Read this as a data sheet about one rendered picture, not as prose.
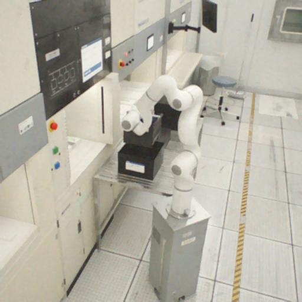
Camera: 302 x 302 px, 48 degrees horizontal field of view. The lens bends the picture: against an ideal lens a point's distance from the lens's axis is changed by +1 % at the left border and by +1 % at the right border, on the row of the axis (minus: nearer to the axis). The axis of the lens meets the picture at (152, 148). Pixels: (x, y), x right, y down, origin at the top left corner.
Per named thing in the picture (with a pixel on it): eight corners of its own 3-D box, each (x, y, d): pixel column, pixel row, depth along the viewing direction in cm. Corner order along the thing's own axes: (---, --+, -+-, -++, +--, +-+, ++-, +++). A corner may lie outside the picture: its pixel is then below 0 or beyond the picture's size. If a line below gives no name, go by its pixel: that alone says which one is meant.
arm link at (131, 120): (143, 117, 212) (132, 108, 211) (136, 126, 201) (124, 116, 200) (135, 126, 217) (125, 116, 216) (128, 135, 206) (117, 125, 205)
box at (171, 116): (182, 132, 307) (185, 106, 295) (152, 127, 312) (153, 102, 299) (187, 119, 332) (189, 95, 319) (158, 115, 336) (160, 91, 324)
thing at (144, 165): (117, 173, 246) (117, 153, 237) (130, 154, 269) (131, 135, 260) (153, 181, 239) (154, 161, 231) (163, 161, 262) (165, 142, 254)
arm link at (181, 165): (196, 184, 207) (202, 151, 195) (181, 200, 194) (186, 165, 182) (180, 177, 213) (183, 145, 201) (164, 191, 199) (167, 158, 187)
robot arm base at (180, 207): (202, 213, 212) (205, 190, 203) (176, 223, 204) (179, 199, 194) (184, 196, 226) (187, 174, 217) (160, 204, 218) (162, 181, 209)
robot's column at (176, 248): (197, 295, 249) (212, 216, 211) (164, 310, 237) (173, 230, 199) (177, 266, 270) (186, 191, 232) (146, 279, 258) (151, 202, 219)
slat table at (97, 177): (166, 271, 266) (174, 194, 227) (96, 252, 279) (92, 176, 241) (195, 180, 374) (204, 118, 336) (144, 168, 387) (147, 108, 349)
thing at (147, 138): (121, 147, 238) (121, 105, 222) (131, 134, 255) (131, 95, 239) (153, 153, 232) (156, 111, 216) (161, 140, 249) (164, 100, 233)
